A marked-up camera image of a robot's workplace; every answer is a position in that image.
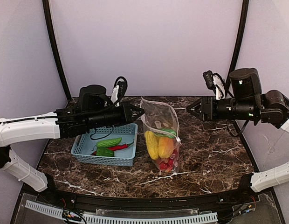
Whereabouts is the red toy lychee bunch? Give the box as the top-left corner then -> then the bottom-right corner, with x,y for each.
155,149 -> 179,173

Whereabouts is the light blue plastic basket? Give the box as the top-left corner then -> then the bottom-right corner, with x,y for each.
71,123 -> 138,167

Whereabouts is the orange yellow toy mango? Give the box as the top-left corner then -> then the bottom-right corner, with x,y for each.
158,137 -> 175,159

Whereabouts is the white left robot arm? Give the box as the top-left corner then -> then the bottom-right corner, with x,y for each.
0,82 -> 145,192

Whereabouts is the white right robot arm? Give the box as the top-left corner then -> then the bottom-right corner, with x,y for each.
186,68 -> 289,192

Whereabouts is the black corner frame post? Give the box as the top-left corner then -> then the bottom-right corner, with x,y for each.
228,0 -> 250,73
42,0 -> 72,102

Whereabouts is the black front rail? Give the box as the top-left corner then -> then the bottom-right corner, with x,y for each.
21,184 -> 259,218

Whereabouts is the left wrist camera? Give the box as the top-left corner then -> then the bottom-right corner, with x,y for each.
110,76 -> 128,107

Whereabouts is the green toy bitter gourd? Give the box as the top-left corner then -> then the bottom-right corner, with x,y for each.
96,137 -> 122,148

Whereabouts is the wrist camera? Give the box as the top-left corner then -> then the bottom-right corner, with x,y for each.
203,70 -> 226,100
110,76 -> 128,107

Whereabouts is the black left corner frame post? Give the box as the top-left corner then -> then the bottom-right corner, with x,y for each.
42,0 -> 72,102

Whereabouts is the clear zip top bag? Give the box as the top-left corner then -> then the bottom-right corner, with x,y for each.
140,98 -> 181,173

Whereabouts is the black right corner frame post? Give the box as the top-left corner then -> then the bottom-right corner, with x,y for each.
228,0 -> 250,73

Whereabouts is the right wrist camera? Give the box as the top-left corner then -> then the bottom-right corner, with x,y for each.
203,70 -> 226,100

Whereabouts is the green toy chili pepper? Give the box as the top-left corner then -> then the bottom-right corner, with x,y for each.
154,128 -> 177,139

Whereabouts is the white slotted cable duct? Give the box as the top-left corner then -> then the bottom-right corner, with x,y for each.
25,200 -> 218,224

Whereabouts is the green toy bell pepper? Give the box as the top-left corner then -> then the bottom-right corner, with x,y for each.
96,147 -> 115,157

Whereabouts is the red toy chili pepper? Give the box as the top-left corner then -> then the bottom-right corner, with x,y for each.
91,143 -> 133,156

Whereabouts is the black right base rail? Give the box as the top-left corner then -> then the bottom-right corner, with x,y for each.
233,121 -> 259,172

